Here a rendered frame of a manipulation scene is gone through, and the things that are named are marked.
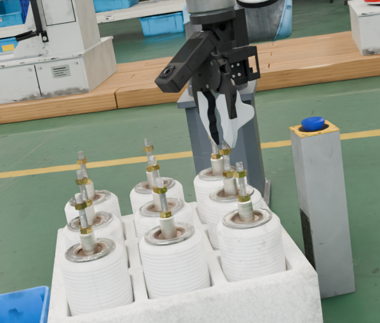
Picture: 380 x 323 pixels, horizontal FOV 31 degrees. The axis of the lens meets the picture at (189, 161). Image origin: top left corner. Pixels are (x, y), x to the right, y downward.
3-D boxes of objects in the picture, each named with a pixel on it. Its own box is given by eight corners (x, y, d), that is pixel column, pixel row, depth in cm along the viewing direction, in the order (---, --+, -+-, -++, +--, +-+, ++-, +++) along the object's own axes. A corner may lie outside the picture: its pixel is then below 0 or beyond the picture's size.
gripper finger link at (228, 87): (243, 116, 107) (230, 60, 105) (236, 119, 106) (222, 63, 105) (225, 118, 111) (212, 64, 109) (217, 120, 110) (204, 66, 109)
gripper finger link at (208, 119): (239, 137, 117) (237, 84, 113) (212, 147, 113) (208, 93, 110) (227, 132, 119) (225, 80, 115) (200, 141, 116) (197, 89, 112)
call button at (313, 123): (299, 129, 124) (298, 118, 123) (321, 125, 124) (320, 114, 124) (306, 134, 120) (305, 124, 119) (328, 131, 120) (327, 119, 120)
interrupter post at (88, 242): (100, 254, 101) (95, 232, 100) (83, 257, 101) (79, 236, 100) (97, 247, 103) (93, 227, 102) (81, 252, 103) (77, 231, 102)
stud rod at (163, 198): (169, 223, 103) (160, 176, 101) (172, 225, 102) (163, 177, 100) (163, 226, 103) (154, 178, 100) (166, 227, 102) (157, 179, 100)
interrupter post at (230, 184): (234, 198, 114) (231, 179, 113) (222, 197, 115) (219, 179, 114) (241, 193, 115) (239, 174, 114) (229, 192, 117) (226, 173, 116)
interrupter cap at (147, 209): (130, 217, 113) (129, 213, 113) (154, 200, 119) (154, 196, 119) (170, 220, 109) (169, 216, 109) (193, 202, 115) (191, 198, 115)
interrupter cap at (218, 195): (240, 206, 110) (239, 202, 110) (200, 202, 114) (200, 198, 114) (263, 188, 116) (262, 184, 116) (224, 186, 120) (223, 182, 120)
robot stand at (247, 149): (204, 191, 193) (187, 86, 185) (271, 184, 190) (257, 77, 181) (195, 217, 176) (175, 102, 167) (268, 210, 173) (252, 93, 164)
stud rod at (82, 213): (92, 242, 101) (81, 194, 99) (85, 244, 101) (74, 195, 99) (91, 240, 102) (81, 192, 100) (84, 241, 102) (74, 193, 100)
